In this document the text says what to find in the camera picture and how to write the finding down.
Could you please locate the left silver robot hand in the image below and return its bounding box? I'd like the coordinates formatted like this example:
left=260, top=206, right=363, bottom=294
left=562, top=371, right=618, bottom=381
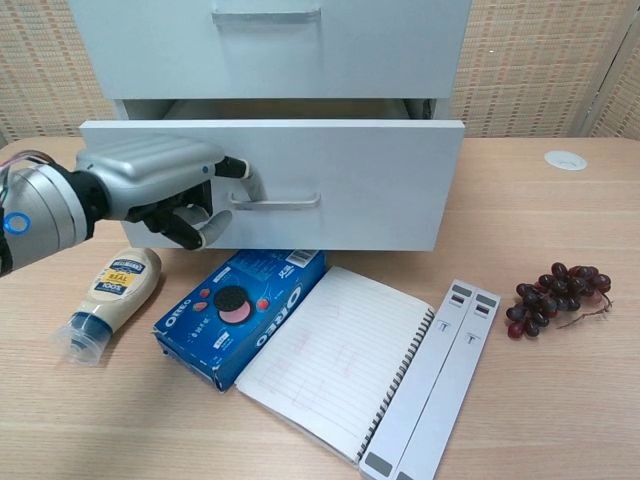
left=75, top=133, right=268, bottom=251

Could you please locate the white drawer with wide handle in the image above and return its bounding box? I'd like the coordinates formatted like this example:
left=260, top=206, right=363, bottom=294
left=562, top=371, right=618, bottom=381
left=78, top=98, right=466, bottom=253

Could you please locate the mayonnaise squeeze bottle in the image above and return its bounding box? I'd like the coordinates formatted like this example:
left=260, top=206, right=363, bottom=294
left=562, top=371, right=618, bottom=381
left=48, top=246, right=163, bottom=368

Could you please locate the blue Oreo cookie box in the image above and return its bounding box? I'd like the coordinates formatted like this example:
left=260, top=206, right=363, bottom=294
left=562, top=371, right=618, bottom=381
left=151, top=249, right=327, bottom=393

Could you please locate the spiral lined notebook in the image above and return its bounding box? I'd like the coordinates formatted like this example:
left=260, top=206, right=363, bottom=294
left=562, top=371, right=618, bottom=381
left=234, top=265, right=436, bottom=465

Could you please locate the silver folding laptop stand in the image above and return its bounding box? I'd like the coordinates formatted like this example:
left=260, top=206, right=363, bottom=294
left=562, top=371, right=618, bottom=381
left=358, top=278, right=502, bottom=480

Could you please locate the beige woven screen panel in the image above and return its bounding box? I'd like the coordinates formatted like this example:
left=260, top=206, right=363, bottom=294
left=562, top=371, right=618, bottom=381
left=0, top=0, right=640, bottom=145

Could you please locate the dark purple grape bunch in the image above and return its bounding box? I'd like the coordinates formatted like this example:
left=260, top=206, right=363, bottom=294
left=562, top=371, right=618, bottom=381
left=505, top=261, right=615, bottom=341

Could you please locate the white drawer with silver handle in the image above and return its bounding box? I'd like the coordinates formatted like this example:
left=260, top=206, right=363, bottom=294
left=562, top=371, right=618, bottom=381
left=68, top=0, right=472, bottom=101

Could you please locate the white round cable grommet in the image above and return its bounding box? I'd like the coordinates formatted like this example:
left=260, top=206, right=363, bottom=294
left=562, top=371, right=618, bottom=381
left=543, top=150, right=588, bottom=172

